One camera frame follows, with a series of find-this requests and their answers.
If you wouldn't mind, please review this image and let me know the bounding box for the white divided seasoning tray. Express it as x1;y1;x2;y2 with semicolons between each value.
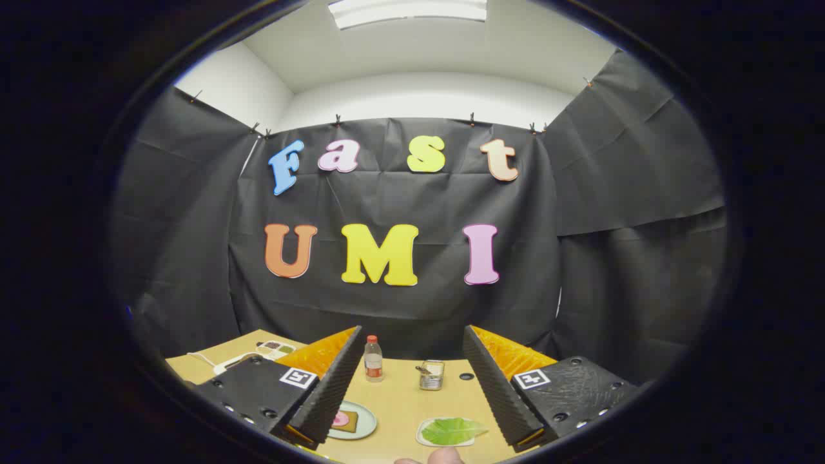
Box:
256;340;297;361

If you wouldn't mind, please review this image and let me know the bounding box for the green lettuce leaf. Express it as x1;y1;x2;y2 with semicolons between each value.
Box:
421;418;489;446

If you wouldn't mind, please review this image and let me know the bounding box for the round pale green plate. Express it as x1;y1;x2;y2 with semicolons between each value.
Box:
327;400;378;441

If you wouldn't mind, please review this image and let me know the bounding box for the ceiling light panel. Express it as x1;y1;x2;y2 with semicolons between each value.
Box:
329;0;488;30

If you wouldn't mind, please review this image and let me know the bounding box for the white toaster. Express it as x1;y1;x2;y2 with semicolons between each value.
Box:
213;352;260;376

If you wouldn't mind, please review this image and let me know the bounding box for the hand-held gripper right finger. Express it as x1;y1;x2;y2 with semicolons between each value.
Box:
461;325;645;452

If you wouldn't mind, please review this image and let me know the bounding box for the clear bottle with red cap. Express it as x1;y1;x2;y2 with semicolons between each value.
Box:
364;335;384;383

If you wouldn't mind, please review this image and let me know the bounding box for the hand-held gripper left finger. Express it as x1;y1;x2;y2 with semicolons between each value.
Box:
192;325;365;450

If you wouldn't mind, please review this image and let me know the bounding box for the white rectangular plate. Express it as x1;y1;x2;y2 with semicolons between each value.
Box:
416;417;481;448

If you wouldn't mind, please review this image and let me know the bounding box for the black backdrop cloth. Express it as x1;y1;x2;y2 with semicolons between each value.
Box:
113;48;729;387

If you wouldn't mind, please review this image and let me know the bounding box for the clear utensil holder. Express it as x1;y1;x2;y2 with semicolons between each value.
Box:
416;360;446;391

